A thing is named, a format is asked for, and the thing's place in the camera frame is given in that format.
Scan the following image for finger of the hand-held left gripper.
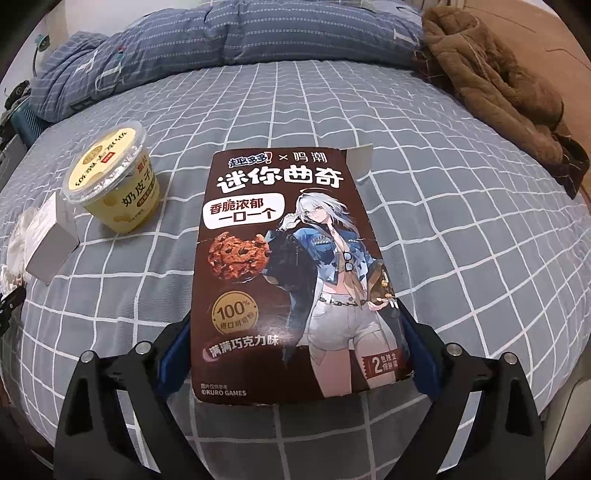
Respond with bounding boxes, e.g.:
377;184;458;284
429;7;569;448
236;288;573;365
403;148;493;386
0;286;27;334

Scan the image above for blue desk lamp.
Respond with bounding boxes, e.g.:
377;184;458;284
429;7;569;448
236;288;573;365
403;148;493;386
32;37;51;77

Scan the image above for brown fleece jacket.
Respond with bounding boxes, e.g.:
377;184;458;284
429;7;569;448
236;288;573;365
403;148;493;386
411;7;591;199

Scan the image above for teal suitcase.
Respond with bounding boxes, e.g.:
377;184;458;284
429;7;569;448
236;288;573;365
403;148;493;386
13;106;44;146

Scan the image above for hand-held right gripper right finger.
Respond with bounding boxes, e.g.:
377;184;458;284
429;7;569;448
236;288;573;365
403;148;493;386
388;314;544;480

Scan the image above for yellow plastic cup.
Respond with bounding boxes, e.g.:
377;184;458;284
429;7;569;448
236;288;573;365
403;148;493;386
62;121;161;233

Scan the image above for pile of black gear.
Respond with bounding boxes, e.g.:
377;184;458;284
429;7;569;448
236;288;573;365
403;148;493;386
0;78;33;121

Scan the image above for bed with grey checked sheet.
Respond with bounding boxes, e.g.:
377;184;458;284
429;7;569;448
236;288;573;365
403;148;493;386
0;60;591;467

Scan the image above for white cardboard box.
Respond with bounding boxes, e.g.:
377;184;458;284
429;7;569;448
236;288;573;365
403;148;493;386
24;191;80;283

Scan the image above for clear bag with white mask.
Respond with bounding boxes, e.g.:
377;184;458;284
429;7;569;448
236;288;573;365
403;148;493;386
6;207;42;278

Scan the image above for blue striped duvet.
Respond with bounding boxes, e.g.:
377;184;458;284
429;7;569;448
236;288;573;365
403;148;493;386
30;0;426;123

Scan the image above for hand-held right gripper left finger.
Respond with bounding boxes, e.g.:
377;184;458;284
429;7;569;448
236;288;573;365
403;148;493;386
54;318;204;480

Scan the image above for crumpled white tissue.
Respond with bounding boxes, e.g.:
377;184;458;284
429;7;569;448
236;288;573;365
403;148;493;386
0;263;24;291

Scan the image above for brown cookie box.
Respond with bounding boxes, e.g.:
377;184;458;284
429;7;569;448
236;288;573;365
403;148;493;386
190;144;411;404

